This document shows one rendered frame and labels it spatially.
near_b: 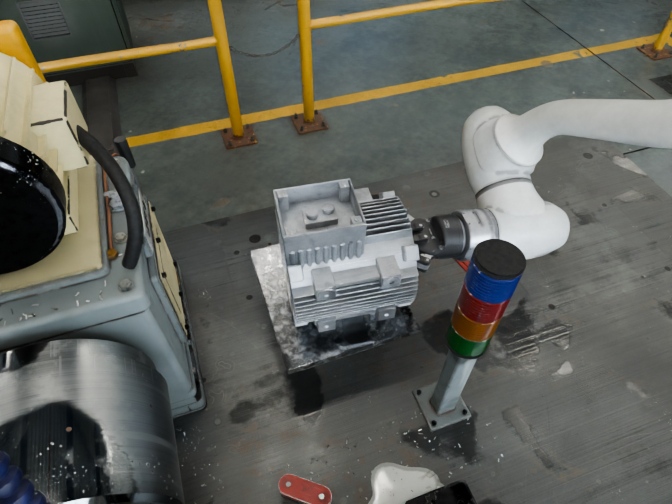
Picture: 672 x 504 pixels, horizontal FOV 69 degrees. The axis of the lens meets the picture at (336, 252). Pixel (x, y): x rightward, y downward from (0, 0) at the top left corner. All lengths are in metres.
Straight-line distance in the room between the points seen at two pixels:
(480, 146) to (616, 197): 0.57
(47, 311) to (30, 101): 0.25
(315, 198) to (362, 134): 2.01
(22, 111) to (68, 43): 2.69
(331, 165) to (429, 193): 1.35
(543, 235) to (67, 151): 0.72
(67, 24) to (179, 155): 1.00
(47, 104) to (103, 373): 0.33
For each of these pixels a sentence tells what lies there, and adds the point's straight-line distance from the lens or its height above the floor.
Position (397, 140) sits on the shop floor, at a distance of 2.75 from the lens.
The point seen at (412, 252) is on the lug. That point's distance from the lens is 0.75.
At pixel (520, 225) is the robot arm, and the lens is 0.88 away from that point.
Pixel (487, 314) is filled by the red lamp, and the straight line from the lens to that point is 0.64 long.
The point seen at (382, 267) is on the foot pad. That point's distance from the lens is 0.74.
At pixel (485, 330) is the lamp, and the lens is 0.67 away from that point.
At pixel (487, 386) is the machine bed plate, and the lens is 0.98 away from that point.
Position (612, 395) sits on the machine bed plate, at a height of 0.80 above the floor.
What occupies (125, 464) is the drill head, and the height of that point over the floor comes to 1.13.
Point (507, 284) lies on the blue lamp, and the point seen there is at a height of 1.20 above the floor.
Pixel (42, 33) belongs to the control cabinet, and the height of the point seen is 0.35.
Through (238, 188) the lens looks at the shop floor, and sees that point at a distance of 2.48.
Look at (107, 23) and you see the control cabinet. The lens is 3.32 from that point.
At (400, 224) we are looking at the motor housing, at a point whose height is 1.11.
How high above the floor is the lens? 1.65
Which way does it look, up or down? 50 degrees down
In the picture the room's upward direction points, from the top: straight up
